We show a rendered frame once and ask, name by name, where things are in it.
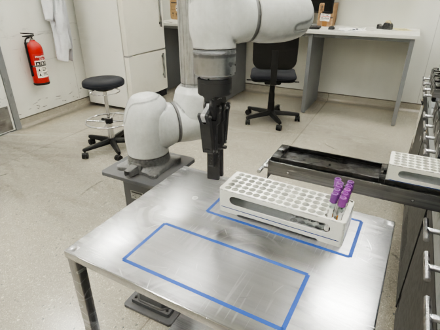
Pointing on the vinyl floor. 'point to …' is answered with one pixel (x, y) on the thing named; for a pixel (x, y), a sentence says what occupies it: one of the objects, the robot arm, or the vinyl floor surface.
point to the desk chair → (274, 75)
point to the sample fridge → (123, 45)
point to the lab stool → (99, 84)
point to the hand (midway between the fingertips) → (215, 163)
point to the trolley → (232, 263)
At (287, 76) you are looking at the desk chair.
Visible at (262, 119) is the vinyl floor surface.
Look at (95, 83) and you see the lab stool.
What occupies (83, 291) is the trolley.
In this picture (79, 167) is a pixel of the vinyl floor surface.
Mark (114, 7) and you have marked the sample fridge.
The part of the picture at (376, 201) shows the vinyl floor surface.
